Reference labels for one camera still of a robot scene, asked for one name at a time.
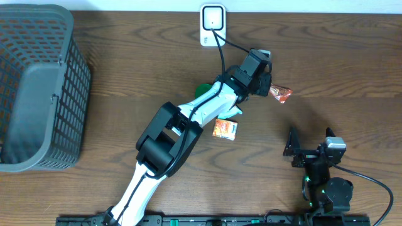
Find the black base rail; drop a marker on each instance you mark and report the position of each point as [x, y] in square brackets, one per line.
[274, 219]

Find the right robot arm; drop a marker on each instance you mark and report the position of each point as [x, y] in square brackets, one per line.
[328, 195]

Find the green lid jar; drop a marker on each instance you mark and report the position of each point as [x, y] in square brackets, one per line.
[202, 89]

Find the white barcode scanner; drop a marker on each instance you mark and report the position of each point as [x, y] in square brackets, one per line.
[212, 16]

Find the red Top snack packet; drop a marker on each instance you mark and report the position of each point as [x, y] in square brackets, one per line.
[280, 93]

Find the mint green wipes pack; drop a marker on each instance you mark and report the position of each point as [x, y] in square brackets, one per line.
[230, 113]

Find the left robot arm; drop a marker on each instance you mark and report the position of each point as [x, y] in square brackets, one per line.
[173, 132]

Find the grey plastic mesh basket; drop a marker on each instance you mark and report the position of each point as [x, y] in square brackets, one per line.
[45, 86]

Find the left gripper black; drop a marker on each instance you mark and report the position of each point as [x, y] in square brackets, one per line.
[267, 79]

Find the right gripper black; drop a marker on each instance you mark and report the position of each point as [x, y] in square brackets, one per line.
[306, 156]

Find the orange Kleenex tissue pack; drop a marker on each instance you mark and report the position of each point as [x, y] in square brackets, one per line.
[225, 129]

